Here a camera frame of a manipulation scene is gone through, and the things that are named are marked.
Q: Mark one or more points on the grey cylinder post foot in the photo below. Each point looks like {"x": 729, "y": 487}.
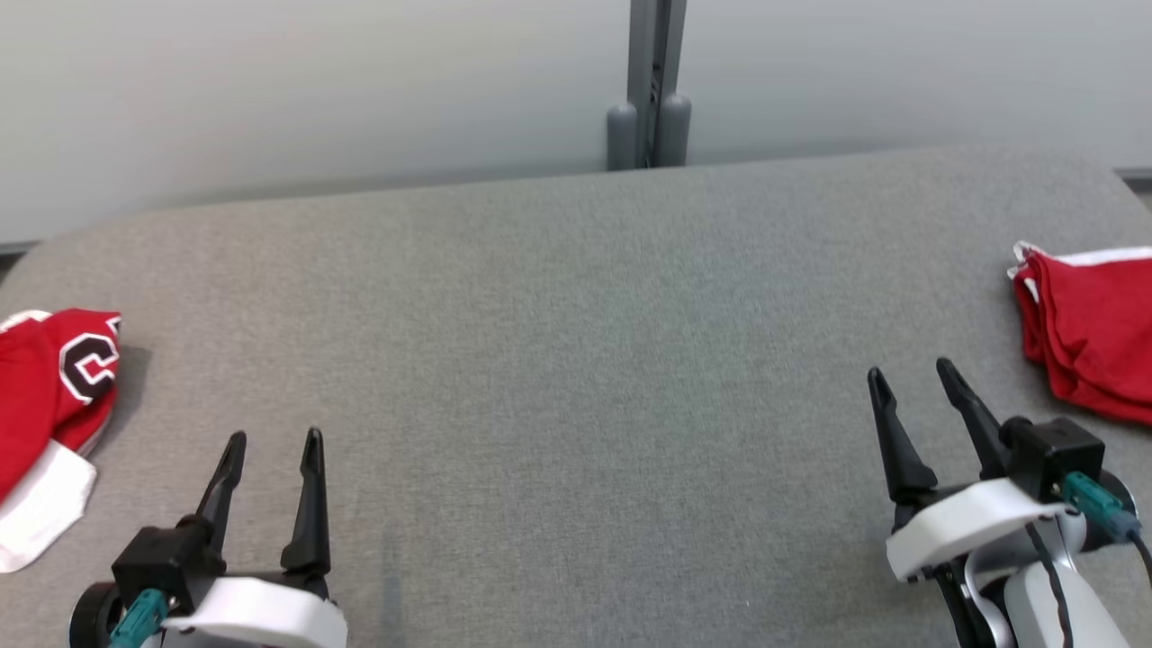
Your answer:
{"x": 621, "y": 139}
{"x": 677, "y": 130}

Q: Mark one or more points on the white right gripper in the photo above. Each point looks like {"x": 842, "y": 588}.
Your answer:
{"x": 954, "y": 531}

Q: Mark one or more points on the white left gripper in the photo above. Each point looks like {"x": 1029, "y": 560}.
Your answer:
{"x": 261, "y": 612}

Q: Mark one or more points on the red shorts with white trim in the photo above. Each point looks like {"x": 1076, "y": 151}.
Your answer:
{"x": 1098, "y": 342}

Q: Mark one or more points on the red jersey shirt white sleeves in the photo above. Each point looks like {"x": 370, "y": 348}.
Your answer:
{"x": 27, "y": 405}

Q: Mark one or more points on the grey metal upright post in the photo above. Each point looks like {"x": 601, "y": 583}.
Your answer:
{"x": 655, "y": 54}

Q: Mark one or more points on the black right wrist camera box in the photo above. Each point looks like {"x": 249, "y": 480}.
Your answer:
{"x": 1057, "y": 459}

